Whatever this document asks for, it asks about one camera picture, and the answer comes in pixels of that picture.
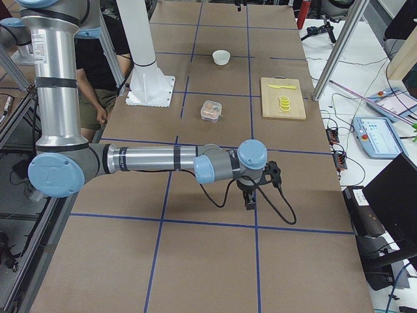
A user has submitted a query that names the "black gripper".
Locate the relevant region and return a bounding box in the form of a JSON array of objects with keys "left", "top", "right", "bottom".
[{"left": 237, "top": 180, "right": 257, "bottom": 210}]

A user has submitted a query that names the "clear plastic egg box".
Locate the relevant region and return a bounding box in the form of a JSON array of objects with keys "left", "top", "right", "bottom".
[{"left": 200, "top": 100, "right": 222, "bottom": 123}]

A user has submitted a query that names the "black computer box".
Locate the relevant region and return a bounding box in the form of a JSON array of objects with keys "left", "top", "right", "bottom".
[{"left": 343, "top": 186, "right": 385, "bottom": 238}]

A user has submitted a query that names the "white round bowl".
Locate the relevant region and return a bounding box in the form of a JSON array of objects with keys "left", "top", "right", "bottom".
[{"left": 212, "top": 50, "right": 231, "bottom": 66}]

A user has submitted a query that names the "yellow plastic knife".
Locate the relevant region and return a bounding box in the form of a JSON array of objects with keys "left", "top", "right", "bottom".
[{"left": 267, "top": 84, "right": 297, "bottom": 90}]

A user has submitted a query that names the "wooden cutting board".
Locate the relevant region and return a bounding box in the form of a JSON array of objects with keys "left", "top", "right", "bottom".
[{"left": 261, "top": 77, "right": 306, "bottom": 120}]

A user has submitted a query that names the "lemon slice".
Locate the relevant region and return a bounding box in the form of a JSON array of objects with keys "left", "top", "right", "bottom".
[{"left": 278, "top": 95, "right": 291, "bottom": 113}]

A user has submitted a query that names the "blue teach pendant near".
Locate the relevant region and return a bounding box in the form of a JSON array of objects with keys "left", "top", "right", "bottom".
[{"left": 352, "top": 116, "right": 408, "bottom": 159}]

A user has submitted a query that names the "blue teach pendant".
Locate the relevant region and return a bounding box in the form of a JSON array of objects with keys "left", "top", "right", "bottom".
[
  {"left": 352, "top": 116, "right": 408, "bottom": 159},
  {"left": 368, "top": 87, "right": 416, "bottom": 117}
]

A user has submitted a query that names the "black monitor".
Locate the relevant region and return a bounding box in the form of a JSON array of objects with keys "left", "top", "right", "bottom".
[{"left": 363, "top": 153, "right": 416, "bottom": 245}]

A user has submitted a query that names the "seated person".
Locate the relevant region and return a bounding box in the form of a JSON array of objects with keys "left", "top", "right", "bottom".
[{"left": 75, "top": 15, "right": 132, "bottom": 142}]

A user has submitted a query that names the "blue teach pendant far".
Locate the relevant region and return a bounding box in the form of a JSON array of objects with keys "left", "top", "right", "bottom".
[{"left": 368, "top": 87, "right": 416, "bottom": 117}]

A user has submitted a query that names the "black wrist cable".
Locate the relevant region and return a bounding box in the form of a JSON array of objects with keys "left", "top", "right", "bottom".
[{"left": 198, "top": 175, "right": 298, "bottom": 226}]

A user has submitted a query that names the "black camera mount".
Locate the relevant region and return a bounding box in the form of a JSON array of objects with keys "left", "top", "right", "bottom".
[{"left": 259, "top": 161, "right": 281, "bottom": 190}]

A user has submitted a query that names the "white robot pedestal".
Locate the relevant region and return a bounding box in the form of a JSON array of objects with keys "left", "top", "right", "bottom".
[{"left": 117, "top": 1, "right": 175, "bottom": 108}]

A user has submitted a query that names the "aluminium frame post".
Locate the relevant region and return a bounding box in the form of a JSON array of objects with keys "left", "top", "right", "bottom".
[{"left": 312, "top": 0, "right": 369, "bottom": 101}]

